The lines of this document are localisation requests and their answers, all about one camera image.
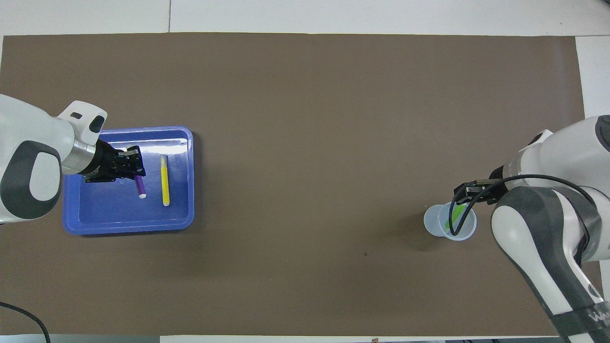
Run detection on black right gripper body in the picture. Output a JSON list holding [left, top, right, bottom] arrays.
[[486, 164, 508, 206]]

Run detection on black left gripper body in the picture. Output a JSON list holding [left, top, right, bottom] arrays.
[[82, 138, 127, 185]]

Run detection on green pen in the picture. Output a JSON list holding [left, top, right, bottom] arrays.
[[444, 202, 470, 230]]

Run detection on yellow pen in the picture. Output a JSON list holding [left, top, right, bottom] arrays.
[[160, 154, 171, 207]]

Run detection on blue plastic tray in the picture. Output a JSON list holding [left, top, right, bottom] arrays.
[[63, 126, 195, 236]]

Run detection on clear plastic cup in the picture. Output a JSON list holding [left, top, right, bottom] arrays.
[[424, 202, 477, 242]]

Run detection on brown table mat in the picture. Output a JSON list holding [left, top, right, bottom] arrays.
[[0, 32, 608, 336]]

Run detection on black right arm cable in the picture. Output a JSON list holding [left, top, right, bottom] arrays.
[[448, 174, 597, 237]]

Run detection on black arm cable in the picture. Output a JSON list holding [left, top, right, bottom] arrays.
[[0, 301, 51, 343], [448, 174, 597, 237]]

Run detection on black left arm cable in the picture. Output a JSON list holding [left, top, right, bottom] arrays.
[[0, 301, 51, 343]]

